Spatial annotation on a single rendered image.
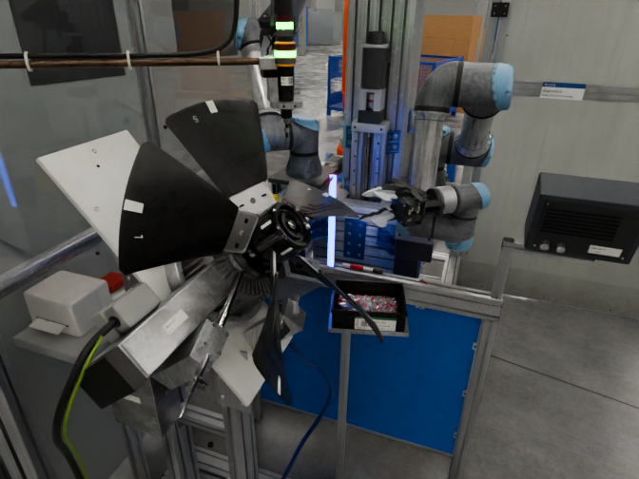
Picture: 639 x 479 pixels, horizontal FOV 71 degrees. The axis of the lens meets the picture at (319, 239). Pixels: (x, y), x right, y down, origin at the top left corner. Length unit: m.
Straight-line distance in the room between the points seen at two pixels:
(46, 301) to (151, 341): 0.56
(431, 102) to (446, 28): 7.76
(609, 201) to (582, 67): 1.51
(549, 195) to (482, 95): 0.31
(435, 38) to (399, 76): 7.23
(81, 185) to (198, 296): 0.35
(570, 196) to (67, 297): 1.30
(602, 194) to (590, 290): 1.88
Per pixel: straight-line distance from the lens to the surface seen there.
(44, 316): 1.41
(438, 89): 1.28
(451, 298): 1.49
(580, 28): 2.73
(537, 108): 2.75
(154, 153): 0.83
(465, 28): 8.90
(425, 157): 1.29
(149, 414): 1.32
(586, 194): 1.31
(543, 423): 2.40
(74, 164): 1.11
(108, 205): 1.09
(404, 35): 1.83
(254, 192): 1.04
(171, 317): 0.89
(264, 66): 0.98
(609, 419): 2.56
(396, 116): 1.86
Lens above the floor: 1.64
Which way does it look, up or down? 27 degrees down
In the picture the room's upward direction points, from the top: 1 degrees clockwise
